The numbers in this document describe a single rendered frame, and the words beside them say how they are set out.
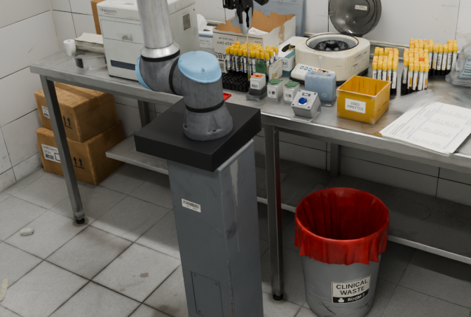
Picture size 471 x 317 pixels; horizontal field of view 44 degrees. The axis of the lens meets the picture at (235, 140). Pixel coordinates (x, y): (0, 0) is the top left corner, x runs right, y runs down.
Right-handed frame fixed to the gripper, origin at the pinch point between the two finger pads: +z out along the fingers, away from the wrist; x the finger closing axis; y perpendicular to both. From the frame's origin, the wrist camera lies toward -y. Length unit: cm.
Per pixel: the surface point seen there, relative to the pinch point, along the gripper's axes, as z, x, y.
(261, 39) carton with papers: 9.2, -16.5, 3.8
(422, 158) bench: 26, 18, -69
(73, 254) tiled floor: 109, 33, 84
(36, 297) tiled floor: 109, 62, 77
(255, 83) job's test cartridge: 16.5, 7.2, -6.5
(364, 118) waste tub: 20, 10, -48
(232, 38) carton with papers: 10.5, -16.4, 17.0
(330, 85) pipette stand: 14.9, 2.1, -33.0
